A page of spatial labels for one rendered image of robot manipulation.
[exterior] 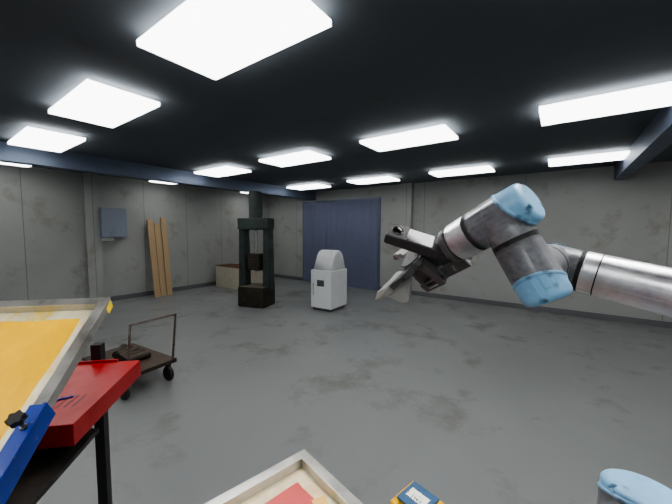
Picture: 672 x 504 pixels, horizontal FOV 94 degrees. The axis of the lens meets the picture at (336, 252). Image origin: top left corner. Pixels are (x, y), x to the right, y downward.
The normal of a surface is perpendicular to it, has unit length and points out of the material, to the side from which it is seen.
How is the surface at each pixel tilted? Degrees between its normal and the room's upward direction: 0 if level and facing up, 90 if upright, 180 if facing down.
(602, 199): 90
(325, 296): 90
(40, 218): 90
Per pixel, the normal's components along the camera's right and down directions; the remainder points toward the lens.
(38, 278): 0.81, 0.04
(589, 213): -0.58, 0.05
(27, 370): 0.10, -0.81
